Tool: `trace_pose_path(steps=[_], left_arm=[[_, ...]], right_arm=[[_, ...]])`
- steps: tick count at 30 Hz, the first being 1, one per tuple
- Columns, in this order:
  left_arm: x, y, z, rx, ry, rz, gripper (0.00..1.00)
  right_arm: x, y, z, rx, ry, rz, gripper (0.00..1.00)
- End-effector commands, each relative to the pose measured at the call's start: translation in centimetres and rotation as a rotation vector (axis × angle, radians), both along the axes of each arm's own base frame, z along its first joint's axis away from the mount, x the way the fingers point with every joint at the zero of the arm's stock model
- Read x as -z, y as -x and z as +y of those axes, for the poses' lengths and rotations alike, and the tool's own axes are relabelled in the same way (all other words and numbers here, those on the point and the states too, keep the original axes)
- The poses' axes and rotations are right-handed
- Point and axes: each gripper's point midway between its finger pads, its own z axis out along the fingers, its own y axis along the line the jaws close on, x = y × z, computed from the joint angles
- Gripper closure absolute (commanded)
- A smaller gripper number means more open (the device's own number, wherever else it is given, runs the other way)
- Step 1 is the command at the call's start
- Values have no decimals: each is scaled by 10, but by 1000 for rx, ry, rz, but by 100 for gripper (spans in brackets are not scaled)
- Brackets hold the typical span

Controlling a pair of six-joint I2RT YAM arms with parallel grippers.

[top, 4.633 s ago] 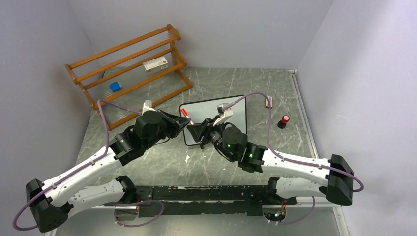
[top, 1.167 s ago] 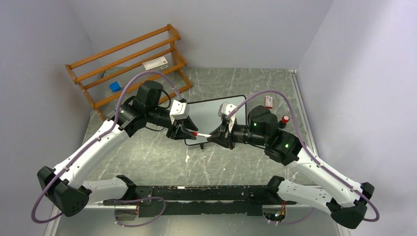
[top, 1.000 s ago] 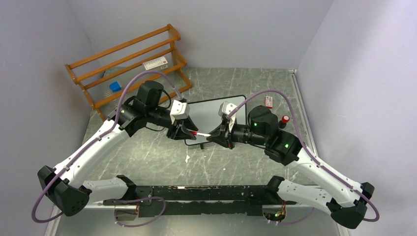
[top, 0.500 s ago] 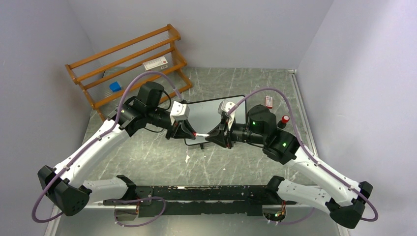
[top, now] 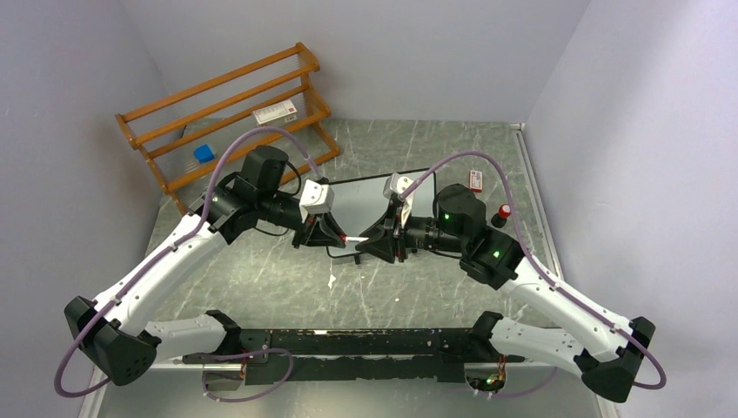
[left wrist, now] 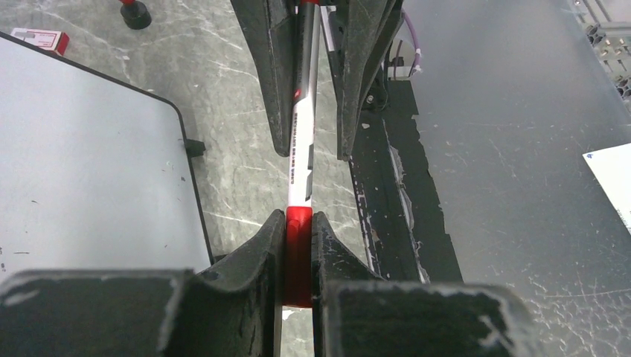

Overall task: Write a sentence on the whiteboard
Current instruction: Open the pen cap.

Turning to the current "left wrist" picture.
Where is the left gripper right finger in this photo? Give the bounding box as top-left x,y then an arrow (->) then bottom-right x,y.
311,212 -> 542,356

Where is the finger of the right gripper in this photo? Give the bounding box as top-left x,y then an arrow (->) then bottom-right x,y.
231,0 -> 296,157
325,0 -> 403,161

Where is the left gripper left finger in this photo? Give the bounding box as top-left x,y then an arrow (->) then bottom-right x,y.
1,210 -> 285,356

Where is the red and white marker pen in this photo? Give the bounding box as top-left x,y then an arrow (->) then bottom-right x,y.
283,1 -> 321,308

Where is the small whiteboard with black frame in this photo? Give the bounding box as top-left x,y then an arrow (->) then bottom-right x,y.
1,34 -> 213,279

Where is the red black stamp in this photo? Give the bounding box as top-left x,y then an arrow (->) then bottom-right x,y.
120,0 -> 152,30

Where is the small red white box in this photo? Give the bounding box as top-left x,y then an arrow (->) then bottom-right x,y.
10,28 -> 69,56

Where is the white paper sheet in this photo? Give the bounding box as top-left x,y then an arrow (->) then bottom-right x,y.
583,144 -> 630,232

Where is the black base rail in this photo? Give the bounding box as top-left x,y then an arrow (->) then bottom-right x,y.
349,81 -> 463,283

